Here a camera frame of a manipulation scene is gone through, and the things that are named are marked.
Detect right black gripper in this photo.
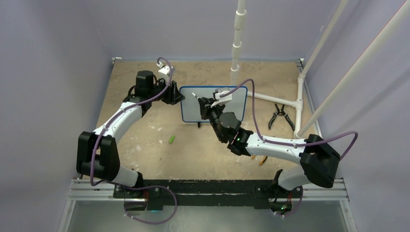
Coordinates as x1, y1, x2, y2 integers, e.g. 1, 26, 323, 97
199, 97, 226, 142

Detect yellow handled pliers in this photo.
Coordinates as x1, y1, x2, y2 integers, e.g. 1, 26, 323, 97
251, 155, 268, 166

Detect black handled pliers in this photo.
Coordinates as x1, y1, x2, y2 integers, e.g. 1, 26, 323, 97
268, 103, 295, 131

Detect white pvc pipe frame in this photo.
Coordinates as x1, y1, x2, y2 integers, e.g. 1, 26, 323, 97
229, 0, 410, 139

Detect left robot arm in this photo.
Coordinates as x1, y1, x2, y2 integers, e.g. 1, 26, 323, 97
76, 66, 185, 198

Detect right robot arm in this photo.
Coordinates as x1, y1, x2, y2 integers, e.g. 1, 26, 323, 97
197, 97, 341, 197

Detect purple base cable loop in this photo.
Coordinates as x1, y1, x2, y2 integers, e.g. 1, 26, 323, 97
123, 186, 179, 225

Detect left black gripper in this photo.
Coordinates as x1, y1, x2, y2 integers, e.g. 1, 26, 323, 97
148, 77, 184, 105

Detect blue framed whiteboard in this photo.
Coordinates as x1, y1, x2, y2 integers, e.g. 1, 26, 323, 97
179, 85, 249, 129

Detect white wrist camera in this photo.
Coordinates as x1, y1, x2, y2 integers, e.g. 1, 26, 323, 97
157, 62, 175, 84
211, 87, 232, 107

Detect green marker cap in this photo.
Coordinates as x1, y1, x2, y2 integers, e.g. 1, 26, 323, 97
169, 135, 176, 144

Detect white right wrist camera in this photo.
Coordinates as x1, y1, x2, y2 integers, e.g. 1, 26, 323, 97
211, 87, 232, 107

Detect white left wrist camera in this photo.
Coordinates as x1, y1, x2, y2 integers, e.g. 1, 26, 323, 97
157, 62, 175, 84

